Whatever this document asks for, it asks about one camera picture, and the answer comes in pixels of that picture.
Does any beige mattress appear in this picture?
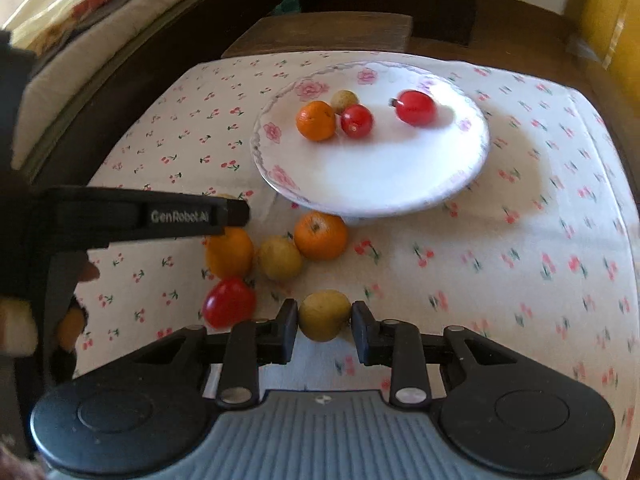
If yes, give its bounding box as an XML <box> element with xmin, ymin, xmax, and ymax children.
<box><xmin>10</xmin><ymin>0</ymin><xmax>211</xmax><ymax>171</ymax></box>

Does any white floral rimmed plate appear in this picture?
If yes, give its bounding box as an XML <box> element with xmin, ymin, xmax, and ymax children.
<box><xmin>251</xmin><ymin>61</ymin><xmax>491</xmax><ymax>219</ymax></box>

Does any brown wooden stool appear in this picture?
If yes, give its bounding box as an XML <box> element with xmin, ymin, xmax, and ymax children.
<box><xmin>221</xmin><ymin>11</ymin><xmax>414</xmax><ymax>60</ymax></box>

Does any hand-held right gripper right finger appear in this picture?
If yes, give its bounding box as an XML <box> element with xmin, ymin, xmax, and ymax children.
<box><xmin>351</xmin><ymin>301</ymin><xmax>531</xmax><ymax>408</ymax></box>

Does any clear plastic wrapper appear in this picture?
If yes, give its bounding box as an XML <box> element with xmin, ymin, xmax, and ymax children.
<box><xmin>570</xmin><ymin>35</ymin><xmax>601</xmax><ymax>61</ymax></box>

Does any yellow wooden wardrobe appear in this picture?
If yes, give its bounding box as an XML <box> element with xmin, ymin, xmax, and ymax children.
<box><xmin>565</xmin><ymin>0</ymin><xmax>640</xmax><ymax>126</ymax></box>

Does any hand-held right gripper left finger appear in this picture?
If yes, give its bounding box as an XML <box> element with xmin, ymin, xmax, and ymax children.
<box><xmin>120</xmin><ymin>299</ymin><xmax>299</xmax><ymax>408</ymax></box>

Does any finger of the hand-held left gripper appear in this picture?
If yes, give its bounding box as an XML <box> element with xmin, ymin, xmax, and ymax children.
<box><xmin>210</xmin><ymin>198</ymin><xmax>251</xmax><ymax>227</ymax></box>

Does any white cherry print tablecloth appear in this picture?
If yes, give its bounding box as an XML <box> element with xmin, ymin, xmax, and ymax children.
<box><xmin>70</xmin><ymin>50</ymin><xmax>640</xmax><ymax>471</ymax></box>

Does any dark wooden nightstand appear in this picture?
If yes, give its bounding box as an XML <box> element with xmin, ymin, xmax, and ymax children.
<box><xmin>300</xmin><ymin>0</ymin><xmax>478</xmax><ymax>46</ymax></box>

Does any person's left hand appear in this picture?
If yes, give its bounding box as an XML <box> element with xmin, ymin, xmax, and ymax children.
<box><xmin>56</xmin><ymin>254</ymin><xmax>101</xmax><ymax>352</ymax></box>

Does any orange tangerine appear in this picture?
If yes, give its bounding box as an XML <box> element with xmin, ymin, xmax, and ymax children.
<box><xmin>296</xmin><ymin>101</ymin><xmax>337</xmax><ymax>142</ymax></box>
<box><xmin>205</xmin><ymin>227</ymin><xmax>255</xmax><ymax>280</ymax></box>
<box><xmin>293</xmin><ymin>211</ymin><xmax>349</xmax><ymax>261</ymax></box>

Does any red cherry tomato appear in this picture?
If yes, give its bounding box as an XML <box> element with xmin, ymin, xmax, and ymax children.
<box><xmin>390</xmin><ymin>90</ymin><xmax>436</xmax><ymax>126</ymax></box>
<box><xmin>202</xmin><ymin>277</ymin><xmax>257</xmax><ymax>330</ymax></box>
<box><xmin>341</xmin><ymin>105</ymin><xmax>374</xmax><ymax>139</ymax></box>

